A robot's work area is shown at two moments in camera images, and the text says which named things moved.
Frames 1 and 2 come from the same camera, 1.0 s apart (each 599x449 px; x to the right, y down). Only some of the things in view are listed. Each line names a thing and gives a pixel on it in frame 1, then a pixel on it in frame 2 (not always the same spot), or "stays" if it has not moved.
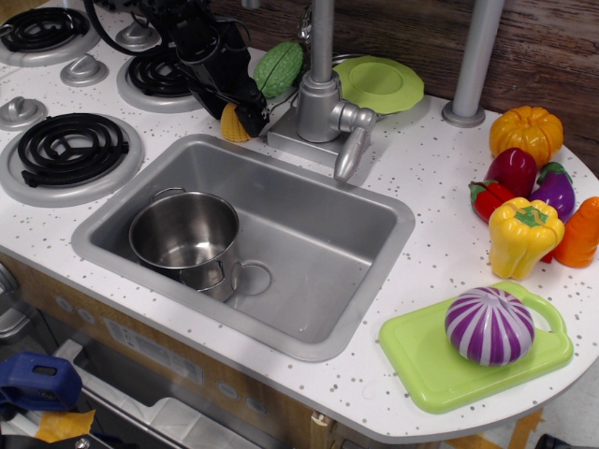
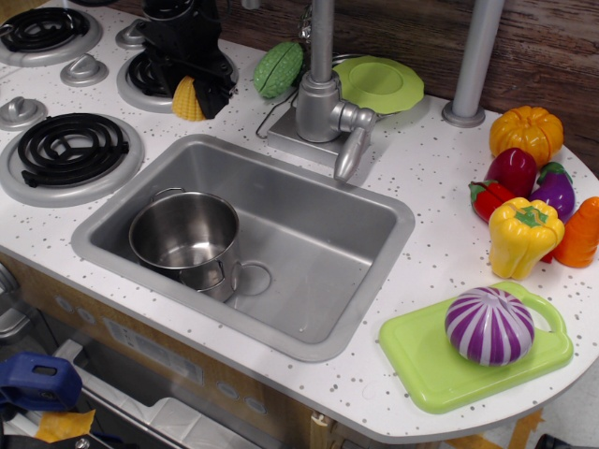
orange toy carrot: x=579 y=245 stays
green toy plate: x=378 y=84 stays
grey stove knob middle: x=84 y=71 stays
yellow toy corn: x=231 y=125 -> x=185 y=103
